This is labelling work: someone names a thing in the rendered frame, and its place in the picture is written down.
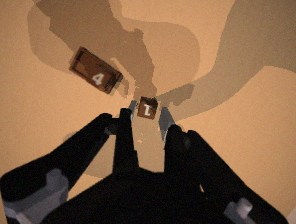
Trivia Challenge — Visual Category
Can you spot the brown number cube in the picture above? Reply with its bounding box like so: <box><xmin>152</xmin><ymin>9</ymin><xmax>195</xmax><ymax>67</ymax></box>
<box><xmin>86</xmin><ymin>64</ymin><xmax>116</xmax><ymax>92</ymax></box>
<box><xmin>137</xmin><ymin>96</ymin><xmax>158</xmax><ymax>120</ymax></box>

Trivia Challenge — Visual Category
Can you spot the brown wooden calendar tray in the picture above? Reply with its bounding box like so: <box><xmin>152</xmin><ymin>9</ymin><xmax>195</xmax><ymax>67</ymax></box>
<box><xmin>69</xmin><ymin>47</ymin><xmax>122</xmax><ymax>94</ymax></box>

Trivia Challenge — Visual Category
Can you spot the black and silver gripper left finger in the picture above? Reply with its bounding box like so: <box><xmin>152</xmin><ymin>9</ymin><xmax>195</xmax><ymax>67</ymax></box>
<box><xmin>0</xmin><ymin>100</ymin><xmax>146</xmax><ymax>224</ymax></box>

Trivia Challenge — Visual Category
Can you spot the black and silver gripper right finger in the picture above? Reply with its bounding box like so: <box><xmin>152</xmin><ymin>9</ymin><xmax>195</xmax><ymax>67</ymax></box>
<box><xmin>158</xmin><ymin>106</ymin><xmax>289</xmax><ymax>224</ymax></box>

